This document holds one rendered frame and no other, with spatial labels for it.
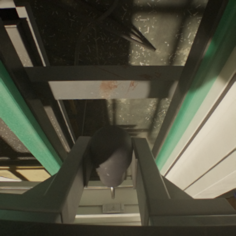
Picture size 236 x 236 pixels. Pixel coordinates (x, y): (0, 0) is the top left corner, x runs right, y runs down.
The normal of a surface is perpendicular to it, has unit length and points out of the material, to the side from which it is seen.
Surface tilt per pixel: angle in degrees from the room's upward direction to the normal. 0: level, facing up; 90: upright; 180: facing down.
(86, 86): 0
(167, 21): 0
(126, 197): 90
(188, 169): 90
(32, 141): 0
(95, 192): 90
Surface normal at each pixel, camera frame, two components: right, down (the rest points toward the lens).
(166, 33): 0.03, 0.79
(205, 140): -1.00, 0.01
